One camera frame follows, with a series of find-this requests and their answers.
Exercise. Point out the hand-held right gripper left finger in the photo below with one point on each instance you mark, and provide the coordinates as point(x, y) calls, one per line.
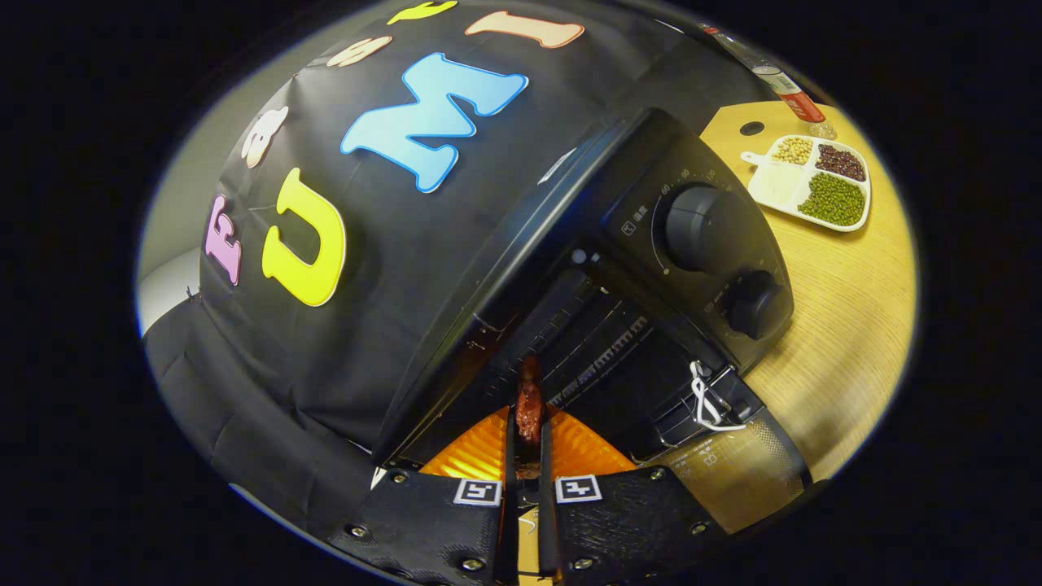
point(431, 521)

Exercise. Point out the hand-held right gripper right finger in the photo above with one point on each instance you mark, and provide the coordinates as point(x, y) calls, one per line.
point(619, 521)

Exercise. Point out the red meat piece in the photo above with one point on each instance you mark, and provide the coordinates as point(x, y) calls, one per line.
point(529, 407)

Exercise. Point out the black electric oven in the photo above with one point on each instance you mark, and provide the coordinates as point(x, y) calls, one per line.
point(570, 203)

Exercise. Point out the metal oven rack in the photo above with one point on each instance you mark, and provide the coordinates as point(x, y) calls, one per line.
point(594, 342)

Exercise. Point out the black backdrop cloth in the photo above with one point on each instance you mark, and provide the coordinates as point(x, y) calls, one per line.
point(342, 342)

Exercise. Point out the white divided plate of beans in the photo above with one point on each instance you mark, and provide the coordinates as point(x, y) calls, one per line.
point(814, 191)

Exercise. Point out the clear red label water bottle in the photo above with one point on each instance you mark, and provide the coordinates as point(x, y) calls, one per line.
point(794, 98)

